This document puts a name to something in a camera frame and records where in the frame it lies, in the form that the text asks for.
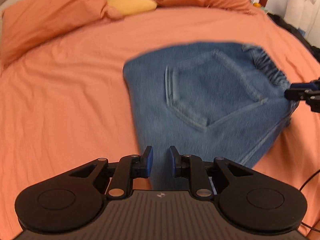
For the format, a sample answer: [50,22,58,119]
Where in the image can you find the blue denim jeans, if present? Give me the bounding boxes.
[123,42,298,190]

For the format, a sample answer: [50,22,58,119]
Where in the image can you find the black clothing pile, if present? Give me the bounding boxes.
[267,12,320,63]

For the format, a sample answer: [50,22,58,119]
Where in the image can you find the orange bed sheet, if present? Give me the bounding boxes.
[1,7,319,239]

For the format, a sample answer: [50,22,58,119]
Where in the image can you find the white alpaca plush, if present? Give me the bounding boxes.
[284,0,319,33]

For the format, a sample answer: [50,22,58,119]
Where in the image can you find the orange fruit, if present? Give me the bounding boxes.
[253,3,261,8]

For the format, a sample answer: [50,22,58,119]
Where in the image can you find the dark red cup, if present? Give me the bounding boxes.
[259,0,268,7]

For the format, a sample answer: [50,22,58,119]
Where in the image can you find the small yellow cushion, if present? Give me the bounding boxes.
[107,0,157,16]

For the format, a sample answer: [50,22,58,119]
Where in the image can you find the left orange pillow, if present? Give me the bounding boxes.
[1,0,123,66]

